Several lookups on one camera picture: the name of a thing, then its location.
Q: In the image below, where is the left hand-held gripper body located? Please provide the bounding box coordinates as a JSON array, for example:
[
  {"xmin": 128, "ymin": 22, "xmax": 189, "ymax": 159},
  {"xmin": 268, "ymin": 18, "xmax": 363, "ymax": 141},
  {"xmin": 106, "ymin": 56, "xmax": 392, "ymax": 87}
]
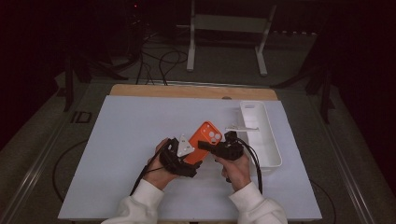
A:
[{"xmin": 159, "ymin": 133, "xmax": 200, "ymax": 178}]

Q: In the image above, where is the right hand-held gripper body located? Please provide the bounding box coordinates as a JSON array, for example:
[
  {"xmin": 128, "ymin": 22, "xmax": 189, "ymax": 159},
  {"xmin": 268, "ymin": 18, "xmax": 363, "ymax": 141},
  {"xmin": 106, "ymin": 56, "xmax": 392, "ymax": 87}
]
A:
[{"xmin": 214, "ymin": 124, "xmax": 261, "ymax": 161}]

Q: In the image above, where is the orange phone case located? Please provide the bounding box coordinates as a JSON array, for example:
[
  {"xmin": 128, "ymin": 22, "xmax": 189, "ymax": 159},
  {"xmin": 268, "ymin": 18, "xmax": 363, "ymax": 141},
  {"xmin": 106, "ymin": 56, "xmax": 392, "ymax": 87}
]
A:
[{"xmin": 183, "ymin": 120, "xmax": 224, "ymax": 166}]

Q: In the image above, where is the white plastic bin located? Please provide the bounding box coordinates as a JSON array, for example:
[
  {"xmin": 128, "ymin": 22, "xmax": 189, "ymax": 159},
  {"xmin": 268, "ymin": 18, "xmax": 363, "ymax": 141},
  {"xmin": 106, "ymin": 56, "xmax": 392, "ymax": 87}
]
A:
[{"xmin": 237, "ymin": 100, "xmax": 283, "ymax": 174}]

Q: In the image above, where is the person's left hand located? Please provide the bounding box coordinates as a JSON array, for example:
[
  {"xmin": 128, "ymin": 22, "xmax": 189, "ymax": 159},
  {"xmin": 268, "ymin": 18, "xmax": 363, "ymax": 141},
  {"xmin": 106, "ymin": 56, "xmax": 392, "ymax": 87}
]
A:
[{"xmin": 143, "ymin": 138, "xmax": 185, "ymax": 190}]

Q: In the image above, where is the person's right hand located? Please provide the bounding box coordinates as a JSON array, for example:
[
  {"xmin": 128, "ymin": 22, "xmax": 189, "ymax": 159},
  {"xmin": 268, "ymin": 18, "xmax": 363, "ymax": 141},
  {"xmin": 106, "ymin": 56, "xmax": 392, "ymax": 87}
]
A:
[{"xmin": 214, "ymin": 153, "xmax": 252, "ymax": 192}]

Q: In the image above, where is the wooden table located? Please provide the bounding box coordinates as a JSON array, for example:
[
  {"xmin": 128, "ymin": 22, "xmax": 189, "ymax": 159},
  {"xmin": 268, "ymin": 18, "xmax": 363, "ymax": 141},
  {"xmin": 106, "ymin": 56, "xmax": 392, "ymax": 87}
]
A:
[{"xmin": 109, "ymin": 83, "xmax": 279, "ymax": 102}]

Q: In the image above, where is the pale blue board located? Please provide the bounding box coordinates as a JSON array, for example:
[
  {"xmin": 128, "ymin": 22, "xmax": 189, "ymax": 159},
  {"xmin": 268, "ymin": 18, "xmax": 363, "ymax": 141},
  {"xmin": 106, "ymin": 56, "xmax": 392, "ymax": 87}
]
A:
[{"xmin": 57, "ymin": 94, "xmax": 323, "ymax": 222}]

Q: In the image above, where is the black stand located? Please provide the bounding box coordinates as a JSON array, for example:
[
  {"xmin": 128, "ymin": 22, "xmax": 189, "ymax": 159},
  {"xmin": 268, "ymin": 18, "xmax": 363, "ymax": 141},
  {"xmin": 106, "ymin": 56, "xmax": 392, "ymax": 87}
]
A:
[
  {"xmin": 64, "ymin": 52, "xmax": 129, "ymax": 113},
  {"xmin": 270, "ymin": 62, "xmax": 336, "ymax": 125}
]

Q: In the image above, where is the white metal stand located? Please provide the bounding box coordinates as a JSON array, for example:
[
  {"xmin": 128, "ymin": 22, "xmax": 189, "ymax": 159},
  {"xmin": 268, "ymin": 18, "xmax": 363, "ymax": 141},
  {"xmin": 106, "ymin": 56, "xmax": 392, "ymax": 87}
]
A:
[{"xmin": 176, "ymin": 0, "xmax": 278, "ymax": 77}]

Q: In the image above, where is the left hand-held gripper cable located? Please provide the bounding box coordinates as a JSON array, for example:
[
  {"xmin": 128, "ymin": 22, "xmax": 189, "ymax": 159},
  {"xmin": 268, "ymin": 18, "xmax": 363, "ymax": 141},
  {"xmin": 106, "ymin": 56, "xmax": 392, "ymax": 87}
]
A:
[{"xmin": 129, "ymin": 140, "xmax": 172, "ymax": 197}]

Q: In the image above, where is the hand-held gripper cable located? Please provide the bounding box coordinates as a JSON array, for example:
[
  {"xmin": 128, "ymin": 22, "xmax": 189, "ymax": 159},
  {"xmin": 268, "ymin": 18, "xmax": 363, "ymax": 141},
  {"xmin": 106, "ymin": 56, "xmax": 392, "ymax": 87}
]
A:
[
  {"xmin": 129, "ymin": 140, "xmax": 172, "ymax": 197},
  {"xmin": 235, "ymin": 138, "xmax": 264, "ymax": 196}
]

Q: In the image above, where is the right hand-held gripper cable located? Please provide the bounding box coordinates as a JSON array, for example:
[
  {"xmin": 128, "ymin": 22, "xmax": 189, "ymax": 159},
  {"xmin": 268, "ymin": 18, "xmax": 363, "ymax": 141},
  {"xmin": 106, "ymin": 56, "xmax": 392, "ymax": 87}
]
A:
[{"xmin": 235, "ymin": 138, "xmax": 264, "ymax": 196}]

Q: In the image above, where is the looped black floor cable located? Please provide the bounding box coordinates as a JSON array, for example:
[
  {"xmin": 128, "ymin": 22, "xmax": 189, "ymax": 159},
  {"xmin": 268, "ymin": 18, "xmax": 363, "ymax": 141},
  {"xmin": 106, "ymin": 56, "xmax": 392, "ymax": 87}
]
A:
[{"xmin": 134, "ymin": 31, "xmax": 190, "ymax": 87}]

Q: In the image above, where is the metal floor rail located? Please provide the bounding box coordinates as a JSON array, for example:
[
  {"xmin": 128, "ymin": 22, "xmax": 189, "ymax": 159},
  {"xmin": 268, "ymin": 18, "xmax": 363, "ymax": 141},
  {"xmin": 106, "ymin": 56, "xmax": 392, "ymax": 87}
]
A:
[
  {"xmin": 312, "ymin": 92, "xmax": 376, "ymax": 224},
  {"xmin": 0, "ymin": 118, "xmax": 69, "ymax": 224}
]

